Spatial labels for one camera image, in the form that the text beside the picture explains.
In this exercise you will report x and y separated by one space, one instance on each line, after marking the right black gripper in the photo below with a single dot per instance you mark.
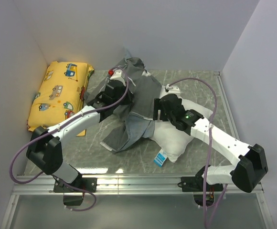
159 106

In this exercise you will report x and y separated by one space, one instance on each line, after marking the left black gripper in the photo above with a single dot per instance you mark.
129 98

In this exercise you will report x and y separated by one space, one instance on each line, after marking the white pillow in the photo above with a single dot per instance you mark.
172 141

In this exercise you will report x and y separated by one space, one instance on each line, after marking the blue-grey pillowcase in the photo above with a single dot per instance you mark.
137 116

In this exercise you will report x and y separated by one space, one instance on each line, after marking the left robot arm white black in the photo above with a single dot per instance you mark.
46 150

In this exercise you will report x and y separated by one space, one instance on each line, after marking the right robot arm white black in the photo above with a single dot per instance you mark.
177 123

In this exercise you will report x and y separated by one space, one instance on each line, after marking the yellow cartoon car pillow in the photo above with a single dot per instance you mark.
61 94

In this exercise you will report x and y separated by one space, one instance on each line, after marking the blue white pillow label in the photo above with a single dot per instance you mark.
160 158

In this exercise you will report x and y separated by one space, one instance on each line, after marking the left black controller box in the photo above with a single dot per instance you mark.
73 200

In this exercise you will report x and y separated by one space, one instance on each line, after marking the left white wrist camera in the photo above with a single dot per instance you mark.
116 75

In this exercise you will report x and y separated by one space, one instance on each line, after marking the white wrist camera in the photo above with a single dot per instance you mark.
172 90
116 75

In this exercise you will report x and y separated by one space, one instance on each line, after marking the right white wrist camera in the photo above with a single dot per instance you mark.
172 90

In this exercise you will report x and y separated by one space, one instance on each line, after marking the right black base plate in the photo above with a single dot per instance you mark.
191 184

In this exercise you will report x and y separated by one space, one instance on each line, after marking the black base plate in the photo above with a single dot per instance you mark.
191 184
88 183

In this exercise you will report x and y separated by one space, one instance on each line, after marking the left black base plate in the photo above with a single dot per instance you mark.
88 183

